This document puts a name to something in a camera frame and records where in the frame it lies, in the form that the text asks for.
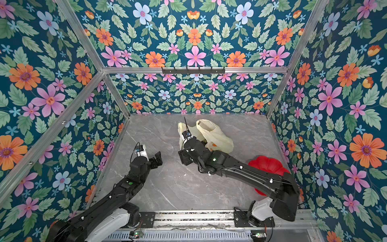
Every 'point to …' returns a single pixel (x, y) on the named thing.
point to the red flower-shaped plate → (268, 164)
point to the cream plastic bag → (215, 138)
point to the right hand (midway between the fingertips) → (184, 149)
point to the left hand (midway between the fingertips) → (154, 150)
